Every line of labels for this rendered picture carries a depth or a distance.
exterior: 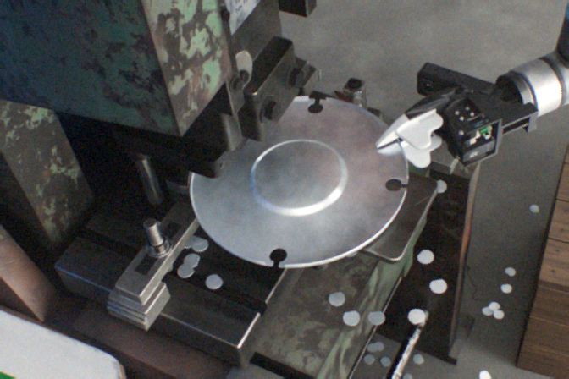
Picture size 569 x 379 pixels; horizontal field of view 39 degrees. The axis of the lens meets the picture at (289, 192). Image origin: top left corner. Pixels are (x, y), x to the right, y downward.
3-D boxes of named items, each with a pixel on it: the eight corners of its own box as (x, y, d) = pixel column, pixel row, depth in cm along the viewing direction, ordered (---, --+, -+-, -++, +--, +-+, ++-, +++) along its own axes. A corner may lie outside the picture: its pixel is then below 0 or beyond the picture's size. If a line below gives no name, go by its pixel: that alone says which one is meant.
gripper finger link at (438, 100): (409, 112, 106) (467, 88, 108) (403, 105, 107) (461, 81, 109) (409, 136, 110) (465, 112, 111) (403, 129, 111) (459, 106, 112)
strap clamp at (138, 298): (214, 233, 113) (201, 188, 105) (146, 331, 104) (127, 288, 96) (178, 220, 115) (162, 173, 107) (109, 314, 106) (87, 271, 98)
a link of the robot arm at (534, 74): (531, 48, 112) (525, 90, 118) (503, 60, 111) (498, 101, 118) (565, 81, 107) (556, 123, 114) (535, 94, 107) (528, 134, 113)
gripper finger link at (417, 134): (393, 155, 104) (455, 129, 105) (371, 125, 107) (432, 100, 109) (393, 170, 106) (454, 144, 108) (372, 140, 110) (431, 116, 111)
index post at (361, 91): (368, 123, 123) (367, 77, 116) (361, 136, 122) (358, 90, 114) (352, 118, 124) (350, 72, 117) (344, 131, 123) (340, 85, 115)
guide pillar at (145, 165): (167, 194, 114) (143, 127, 103) (158, 206, 113) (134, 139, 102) (154, 190, 115) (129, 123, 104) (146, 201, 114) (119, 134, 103)
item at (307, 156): (221, 94, 119) (220, 90, 119) (418, 107, 113) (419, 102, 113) (164, 255, 102) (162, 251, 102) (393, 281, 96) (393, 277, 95)
